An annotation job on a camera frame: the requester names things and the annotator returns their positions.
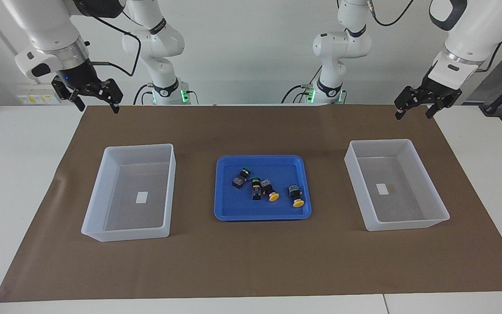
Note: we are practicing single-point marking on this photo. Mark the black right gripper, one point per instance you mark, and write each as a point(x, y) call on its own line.
point(81, 78)

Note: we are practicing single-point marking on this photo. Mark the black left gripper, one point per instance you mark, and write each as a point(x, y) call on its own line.
point(440, 93)

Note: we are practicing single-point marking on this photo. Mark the yellow push button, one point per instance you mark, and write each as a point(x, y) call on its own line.
point(268, 188)
point(295, 194)

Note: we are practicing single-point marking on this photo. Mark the green push button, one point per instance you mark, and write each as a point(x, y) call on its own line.
point(256, 191)
point(239, 181)

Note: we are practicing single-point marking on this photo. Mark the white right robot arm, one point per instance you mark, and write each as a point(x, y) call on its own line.
point(46, 22)

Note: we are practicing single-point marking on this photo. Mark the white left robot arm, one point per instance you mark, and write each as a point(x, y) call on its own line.
point(473, 30)

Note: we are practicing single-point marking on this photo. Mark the white paper label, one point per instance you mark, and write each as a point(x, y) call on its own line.
point(141, 197)
point(381, 189)

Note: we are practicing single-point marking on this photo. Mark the translucent white plastic box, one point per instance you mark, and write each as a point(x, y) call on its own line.
point(103, 218)
point(408, 218)

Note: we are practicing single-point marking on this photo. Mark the blue plastic tray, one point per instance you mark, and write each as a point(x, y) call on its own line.
point(233, 209)

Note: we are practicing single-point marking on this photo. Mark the brown table mat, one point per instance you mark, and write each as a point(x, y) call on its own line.
point(251, 261)

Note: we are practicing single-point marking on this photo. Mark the white wall socket strip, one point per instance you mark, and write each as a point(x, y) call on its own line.
point(37, 98)

